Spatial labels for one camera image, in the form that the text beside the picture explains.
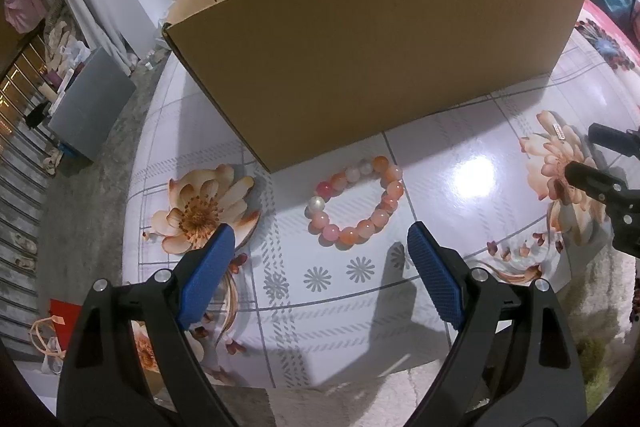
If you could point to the pale slipper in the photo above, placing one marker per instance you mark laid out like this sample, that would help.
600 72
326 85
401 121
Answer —
25 264
24 242

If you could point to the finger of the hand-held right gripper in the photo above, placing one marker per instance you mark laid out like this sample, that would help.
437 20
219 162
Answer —
612 138
590 179

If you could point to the small silver clip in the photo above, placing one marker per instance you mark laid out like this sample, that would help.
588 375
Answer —
558 130

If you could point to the grey cabinet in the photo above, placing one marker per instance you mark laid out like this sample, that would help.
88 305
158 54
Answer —
87 107

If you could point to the brown cardboard box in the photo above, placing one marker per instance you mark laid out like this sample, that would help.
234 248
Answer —
375 57

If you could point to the pink floral blanket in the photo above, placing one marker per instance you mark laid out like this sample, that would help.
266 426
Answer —
615 42

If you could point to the pile of pale bags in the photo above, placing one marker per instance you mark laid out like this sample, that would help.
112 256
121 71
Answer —
65 42

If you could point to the red paper bag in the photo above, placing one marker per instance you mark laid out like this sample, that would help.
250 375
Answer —
65 322

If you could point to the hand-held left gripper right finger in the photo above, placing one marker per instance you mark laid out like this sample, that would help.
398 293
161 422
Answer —
435 277

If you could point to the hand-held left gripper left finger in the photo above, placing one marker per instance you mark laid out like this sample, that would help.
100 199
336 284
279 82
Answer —
205 279

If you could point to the metal barred gate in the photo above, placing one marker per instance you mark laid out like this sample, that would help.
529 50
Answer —
20 207

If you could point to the green fluffy cloth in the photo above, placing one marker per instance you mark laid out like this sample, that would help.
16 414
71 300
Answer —
595 357

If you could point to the black bag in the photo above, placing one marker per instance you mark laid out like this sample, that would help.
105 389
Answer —
37 117

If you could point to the pink hanging garment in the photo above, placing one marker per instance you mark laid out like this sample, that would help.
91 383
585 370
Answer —
22 2

